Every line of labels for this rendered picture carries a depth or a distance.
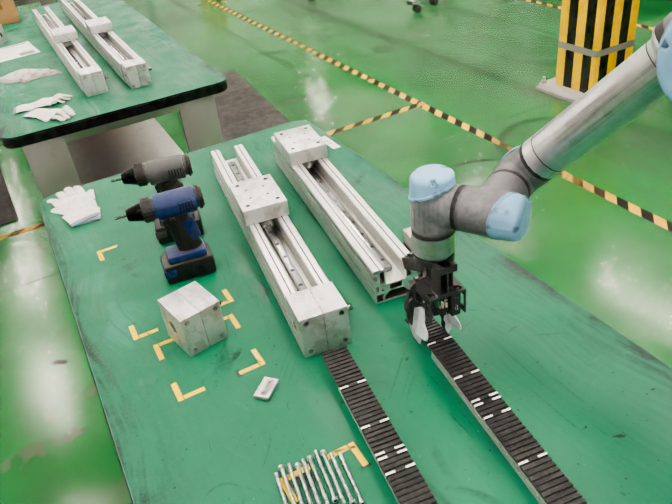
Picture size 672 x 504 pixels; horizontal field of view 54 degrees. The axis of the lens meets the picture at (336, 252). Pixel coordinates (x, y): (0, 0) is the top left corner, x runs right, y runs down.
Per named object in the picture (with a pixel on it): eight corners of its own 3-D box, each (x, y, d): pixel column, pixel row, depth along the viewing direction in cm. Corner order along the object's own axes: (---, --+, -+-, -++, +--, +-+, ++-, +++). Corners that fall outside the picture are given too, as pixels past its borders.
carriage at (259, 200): (291, 223, 161) (287, 199, 157) (248, 236, 158) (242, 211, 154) (273, 196, 174) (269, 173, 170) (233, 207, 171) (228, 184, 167)
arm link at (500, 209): (541, 175, 104) (475, 165, 109) (517, 211, 96) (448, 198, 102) (538, 217, 108) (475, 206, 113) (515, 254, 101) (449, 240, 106)
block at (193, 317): (238, 330, 138) (229, 295, 133) (191, 357, 132) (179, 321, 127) (214, 310, 145) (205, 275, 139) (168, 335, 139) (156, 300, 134)
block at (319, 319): (363, 339, 132) (359, 302, 126) (305, 358, 129) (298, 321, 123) (347, 313, 139) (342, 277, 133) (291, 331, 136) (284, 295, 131)
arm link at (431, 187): (448, 187, 101) (398, 178, 105) (449, 247, 107) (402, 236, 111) (467, 165, 106) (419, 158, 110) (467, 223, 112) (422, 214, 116)
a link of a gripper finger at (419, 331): (417, 360, 121) (425, 319, 117) (403, 341, 126) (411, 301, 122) (432, 357, 122) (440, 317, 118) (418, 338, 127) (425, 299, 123)
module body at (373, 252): (418, 290, 143) (416, 258, 138) (375, 304, 140) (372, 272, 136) (305, 154, 207) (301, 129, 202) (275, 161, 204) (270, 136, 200)
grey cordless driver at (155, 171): (208, 234, 172) (189, 159, 160) (132, 252, 169) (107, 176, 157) (205, 221, 178) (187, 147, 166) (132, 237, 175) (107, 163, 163)
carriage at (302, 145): (329, 165, 185) (326, 143, 181) (292, 175, 183) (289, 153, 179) (311, 145, 198) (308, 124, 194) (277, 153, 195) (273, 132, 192)
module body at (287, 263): (336, 317, 138) (332, 284, 133) (291, 331, 136) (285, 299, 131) (247, 169, 202) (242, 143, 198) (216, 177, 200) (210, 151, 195)
